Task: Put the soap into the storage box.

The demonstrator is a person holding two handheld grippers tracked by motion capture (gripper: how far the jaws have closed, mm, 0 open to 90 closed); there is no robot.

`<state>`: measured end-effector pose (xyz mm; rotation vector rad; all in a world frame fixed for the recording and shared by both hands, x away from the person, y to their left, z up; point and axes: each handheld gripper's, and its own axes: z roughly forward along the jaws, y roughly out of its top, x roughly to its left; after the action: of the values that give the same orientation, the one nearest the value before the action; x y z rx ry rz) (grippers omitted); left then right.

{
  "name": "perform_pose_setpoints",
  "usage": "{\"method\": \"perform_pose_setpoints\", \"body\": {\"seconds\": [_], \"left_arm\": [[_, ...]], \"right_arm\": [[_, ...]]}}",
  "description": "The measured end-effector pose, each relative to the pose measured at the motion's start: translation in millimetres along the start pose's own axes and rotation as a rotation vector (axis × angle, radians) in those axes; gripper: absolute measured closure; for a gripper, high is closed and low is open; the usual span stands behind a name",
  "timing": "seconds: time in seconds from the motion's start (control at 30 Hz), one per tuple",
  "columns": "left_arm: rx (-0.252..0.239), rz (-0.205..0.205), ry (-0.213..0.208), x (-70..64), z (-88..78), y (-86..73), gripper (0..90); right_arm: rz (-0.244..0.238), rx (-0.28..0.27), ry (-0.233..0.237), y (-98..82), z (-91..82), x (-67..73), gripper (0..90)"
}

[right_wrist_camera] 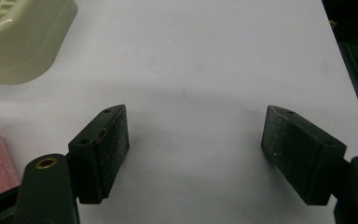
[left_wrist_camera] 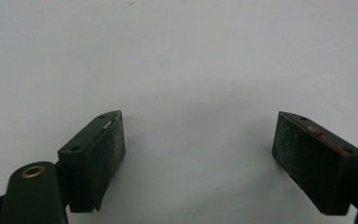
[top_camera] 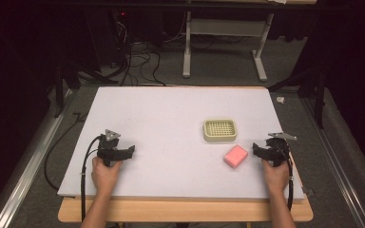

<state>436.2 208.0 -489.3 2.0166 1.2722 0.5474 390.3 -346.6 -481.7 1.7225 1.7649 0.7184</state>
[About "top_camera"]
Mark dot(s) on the pink soap bar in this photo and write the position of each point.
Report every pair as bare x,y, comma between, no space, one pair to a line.
236,156

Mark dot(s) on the white metal desk frame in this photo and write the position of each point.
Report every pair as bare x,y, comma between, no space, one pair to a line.
225,28

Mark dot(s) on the person's right hand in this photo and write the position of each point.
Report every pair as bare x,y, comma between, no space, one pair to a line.
275,177

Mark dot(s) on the wooden table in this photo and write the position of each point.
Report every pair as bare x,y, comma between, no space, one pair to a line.
183,210

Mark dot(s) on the small white scrap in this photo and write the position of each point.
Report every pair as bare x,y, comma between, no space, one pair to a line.
280,100

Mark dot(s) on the black metal stand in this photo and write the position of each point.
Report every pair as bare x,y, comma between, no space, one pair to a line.
72,69
313,82

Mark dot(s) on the cream slotted soap dish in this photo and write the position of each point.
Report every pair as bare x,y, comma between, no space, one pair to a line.
220,130

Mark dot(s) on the aluminium floor rail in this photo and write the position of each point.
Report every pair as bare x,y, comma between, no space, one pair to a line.
339,167
25,177

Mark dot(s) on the grey tape piece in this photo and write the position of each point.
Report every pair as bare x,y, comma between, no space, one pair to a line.
308,192

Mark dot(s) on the person's left hand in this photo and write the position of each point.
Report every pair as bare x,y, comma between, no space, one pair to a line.
105,175

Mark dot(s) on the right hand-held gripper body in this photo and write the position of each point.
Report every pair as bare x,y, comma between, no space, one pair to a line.
278,148

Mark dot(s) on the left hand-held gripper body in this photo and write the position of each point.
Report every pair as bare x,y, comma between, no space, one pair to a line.
108,151

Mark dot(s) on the white table mat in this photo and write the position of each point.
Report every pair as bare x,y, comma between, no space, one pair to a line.
171,133

